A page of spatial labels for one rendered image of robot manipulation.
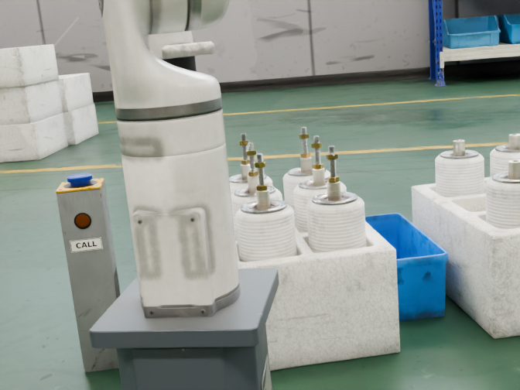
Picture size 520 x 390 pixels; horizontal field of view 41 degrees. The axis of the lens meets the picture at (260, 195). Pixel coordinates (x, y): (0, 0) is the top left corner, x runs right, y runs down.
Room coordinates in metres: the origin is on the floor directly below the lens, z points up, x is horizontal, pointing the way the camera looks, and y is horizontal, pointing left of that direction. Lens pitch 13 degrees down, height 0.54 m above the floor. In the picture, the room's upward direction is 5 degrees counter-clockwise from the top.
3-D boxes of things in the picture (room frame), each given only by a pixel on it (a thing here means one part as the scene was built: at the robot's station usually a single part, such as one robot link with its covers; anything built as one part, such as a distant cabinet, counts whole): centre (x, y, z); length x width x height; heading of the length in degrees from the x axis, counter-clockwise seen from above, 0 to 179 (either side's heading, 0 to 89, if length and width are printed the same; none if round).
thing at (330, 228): (1.12, -0.12, 0.16); 0.10 x 0.10 x 0.18
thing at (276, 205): (1.11, 0.00, 0.25); 0.08 x 0.08 x 0.01
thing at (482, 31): (5.41, -1.69, 0.36); 0.50 x 0.38 x 0.21; 171
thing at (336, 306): (1.22, 0.01, 0.09); 0.39 x 0.39 x 0.18; 6
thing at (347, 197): (1.12, -0.12, 0.25); 0.08 x 0.08 x 0.01
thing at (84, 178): (1.12, 0.29, 0.32); 0.04 x 0.04 x 0.02
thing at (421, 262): (1.32, -0.26, 0.06); 0.30 x 0.11 x 0.12; 5
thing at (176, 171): (0.61, 0.07, 0.39); 0.09 x 0.09 x 0.17; 80
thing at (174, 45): (1.19, 0.12, 0.53); 0.11 x 0.09 x 0.06; 32
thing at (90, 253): (1.12, 0.29, 0.16); 0.07 x 0.07 x 0.31; 6
